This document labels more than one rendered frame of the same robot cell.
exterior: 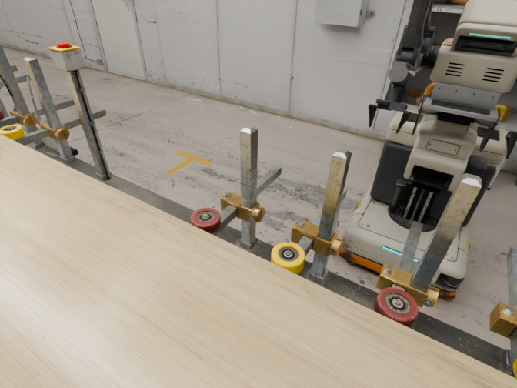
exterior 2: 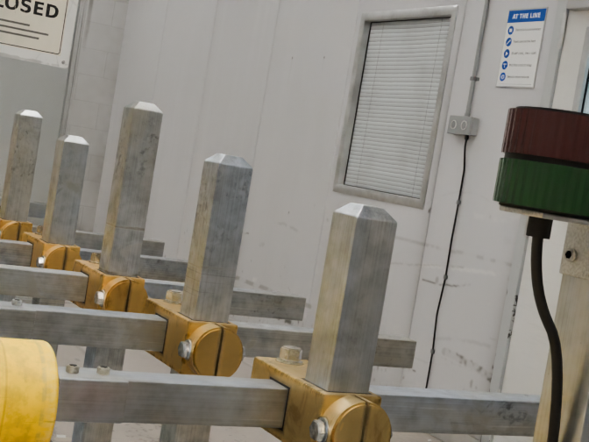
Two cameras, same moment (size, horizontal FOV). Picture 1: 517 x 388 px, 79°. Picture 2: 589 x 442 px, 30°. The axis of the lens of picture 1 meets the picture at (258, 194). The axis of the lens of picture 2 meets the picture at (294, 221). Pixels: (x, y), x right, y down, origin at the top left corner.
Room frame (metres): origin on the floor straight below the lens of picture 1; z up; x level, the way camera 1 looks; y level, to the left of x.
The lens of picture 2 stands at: (0.81, 0.95, 1.13)
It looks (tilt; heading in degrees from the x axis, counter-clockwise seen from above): 3 degrees down; 31
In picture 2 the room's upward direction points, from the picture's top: 9 degrees clockwise
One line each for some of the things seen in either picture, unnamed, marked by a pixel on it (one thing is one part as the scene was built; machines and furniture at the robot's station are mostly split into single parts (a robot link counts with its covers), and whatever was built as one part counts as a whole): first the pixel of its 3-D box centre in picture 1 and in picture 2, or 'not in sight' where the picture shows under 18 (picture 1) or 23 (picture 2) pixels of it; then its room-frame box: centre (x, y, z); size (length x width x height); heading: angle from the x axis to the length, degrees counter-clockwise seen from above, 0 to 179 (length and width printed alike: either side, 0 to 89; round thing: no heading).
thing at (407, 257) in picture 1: (402, 272); not in sight; (0.56, -0.39, 0.80); 0.43 x 0.03 x 0.04; 149
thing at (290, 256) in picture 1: (286, 268); not in sight; (0.52, -0.07, 0.85); 0.08 x 0.08 x 0.11
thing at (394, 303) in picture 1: (391, 317); not in sight; (0.39, -0.29, 0.85); 0.08 x 0.08 x 0.11
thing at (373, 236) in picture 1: (406, 230); not in sight; (1.45, -0.92, 0.16); 0.67 x 0.64 x 0.25; 149
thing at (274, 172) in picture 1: (245, 199); not in sight; (0.82, 0.04, 0.84); 0.43 x 0.03 x 0.04; 149
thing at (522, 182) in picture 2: not in sight; (555, 188); (1.35, 1.13, 1.14); 0.06 x 0.06 x 0.02
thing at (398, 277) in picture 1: (406, 285); not in sight; (0.51, -0.38, 0.81); 0.14 x 0.06 x 0.05; 59
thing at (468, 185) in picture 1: (428, 263); not in sight; (0.50, -0.40, 0.90); 0.04 x 0.04 x 0.48; 59
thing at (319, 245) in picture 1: (316, 238); not in sight; (0.64, -0.17, 0.84); 0.14 x 0.06 x 0.05; 59
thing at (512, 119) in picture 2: not in sight; (564, 139); (1.35, 1.13, 1.16); 0.06 x 0.06 x 0.02
